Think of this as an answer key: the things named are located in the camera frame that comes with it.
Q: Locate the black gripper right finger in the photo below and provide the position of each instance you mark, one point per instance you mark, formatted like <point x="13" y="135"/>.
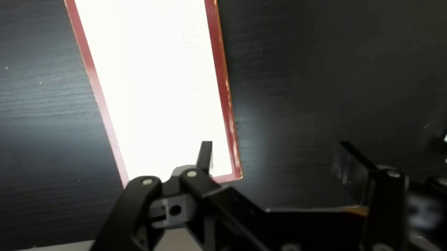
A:
<point x="378" y="199"/>

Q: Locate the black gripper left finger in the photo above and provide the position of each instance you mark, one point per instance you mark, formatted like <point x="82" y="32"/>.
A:
<point x="135" y="213"/>

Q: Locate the red bordered book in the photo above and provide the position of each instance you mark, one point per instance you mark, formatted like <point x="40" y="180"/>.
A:
<point x="159" y="88"/>

